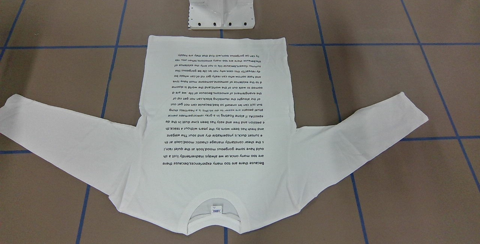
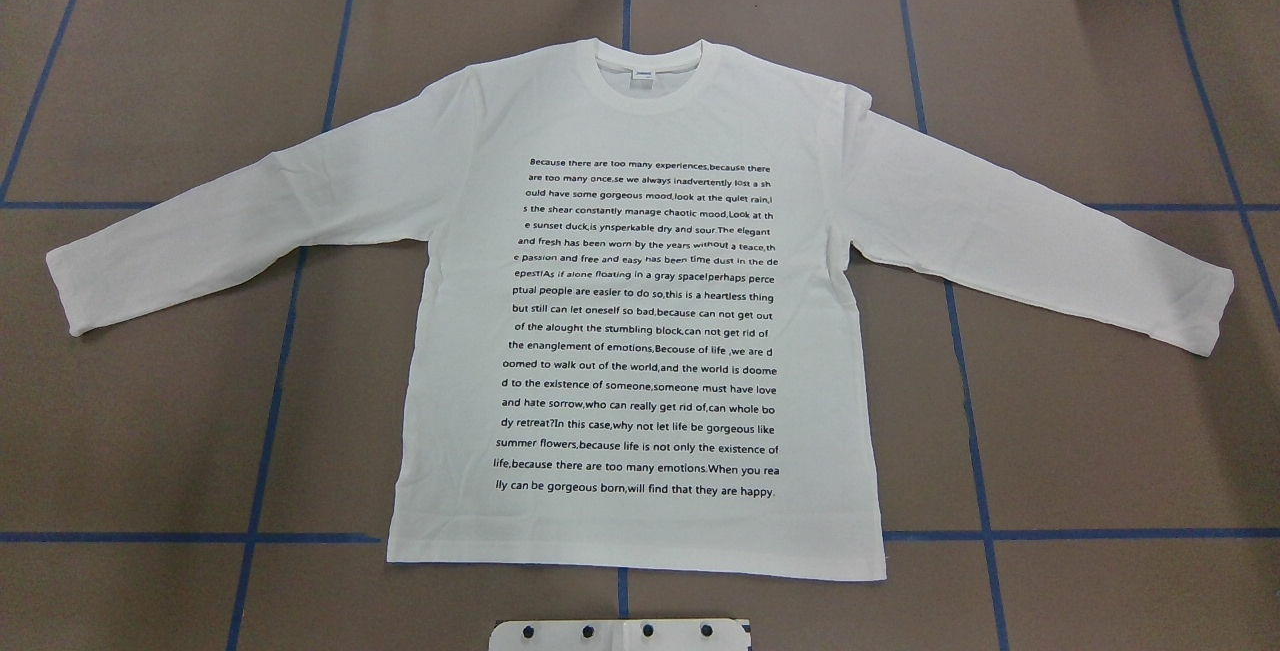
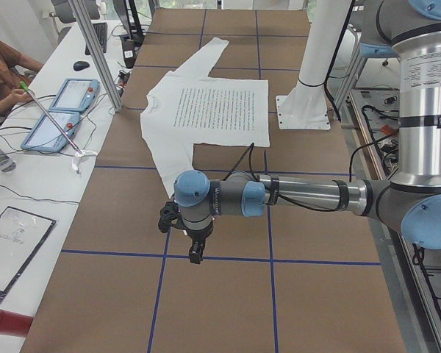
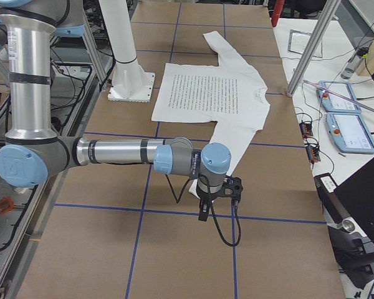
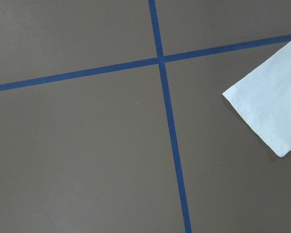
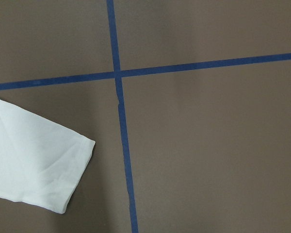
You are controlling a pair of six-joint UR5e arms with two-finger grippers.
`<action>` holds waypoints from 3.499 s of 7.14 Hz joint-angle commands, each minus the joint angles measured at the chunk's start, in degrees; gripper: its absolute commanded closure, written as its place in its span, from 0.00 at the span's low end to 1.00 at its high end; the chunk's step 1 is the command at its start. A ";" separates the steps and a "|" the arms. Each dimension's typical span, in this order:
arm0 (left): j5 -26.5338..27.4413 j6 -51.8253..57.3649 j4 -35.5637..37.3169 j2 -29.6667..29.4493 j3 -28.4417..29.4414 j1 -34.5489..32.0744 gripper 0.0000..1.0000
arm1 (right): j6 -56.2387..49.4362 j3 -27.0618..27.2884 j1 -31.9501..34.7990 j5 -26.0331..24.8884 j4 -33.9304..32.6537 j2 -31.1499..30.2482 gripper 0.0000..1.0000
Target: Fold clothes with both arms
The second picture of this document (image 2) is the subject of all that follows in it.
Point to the white long-sleeve printed shirt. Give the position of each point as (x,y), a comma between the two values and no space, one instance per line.
(636,344)

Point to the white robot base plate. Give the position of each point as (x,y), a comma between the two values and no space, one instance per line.
(623,634)

